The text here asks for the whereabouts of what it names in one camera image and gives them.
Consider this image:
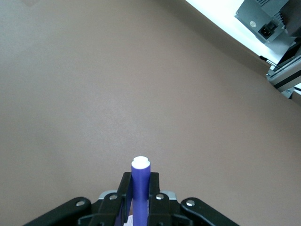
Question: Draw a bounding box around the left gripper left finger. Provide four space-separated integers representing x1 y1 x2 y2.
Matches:
23 171 132 226

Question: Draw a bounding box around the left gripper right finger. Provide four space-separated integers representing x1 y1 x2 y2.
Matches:
147 172 239 226

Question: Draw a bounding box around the purple pen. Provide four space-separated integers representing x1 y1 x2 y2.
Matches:
130 156 151 226

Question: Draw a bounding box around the brown paper table cover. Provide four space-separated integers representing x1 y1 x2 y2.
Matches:
0 0 301 226

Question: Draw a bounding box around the grey power supply box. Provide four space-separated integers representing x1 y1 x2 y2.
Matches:
235 0 301 45

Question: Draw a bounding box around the aluminium frame rail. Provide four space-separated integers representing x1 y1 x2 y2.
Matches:
265 53 301 93

